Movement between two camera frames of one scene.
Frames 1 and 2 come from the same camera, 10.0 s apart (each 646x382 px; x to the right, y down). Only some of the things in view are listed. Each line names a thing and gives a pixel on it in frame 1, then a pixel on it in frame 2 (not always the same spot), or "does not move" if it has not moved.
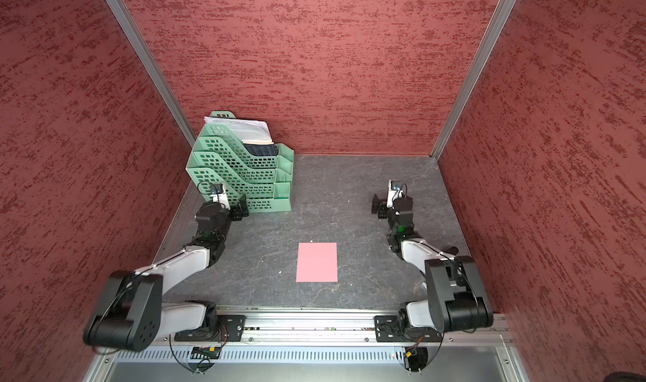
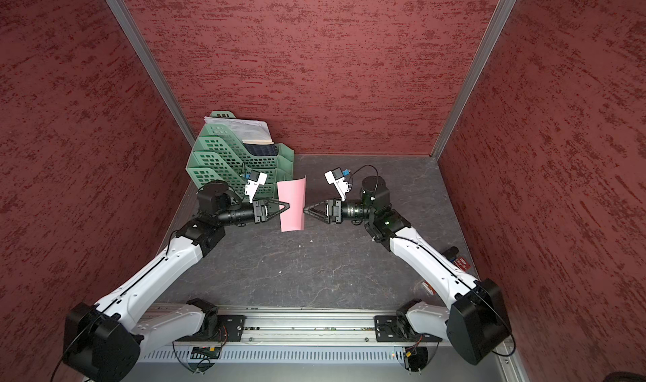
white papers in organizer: (249, 131) does not move
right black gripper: (380, 204) to (334, 209)
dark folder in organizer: (261, 150) does not move
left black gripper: (236, 210) to (262, 212)
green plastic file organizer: (266, 181) does not move
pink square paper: (317, 262) to (293, 193)
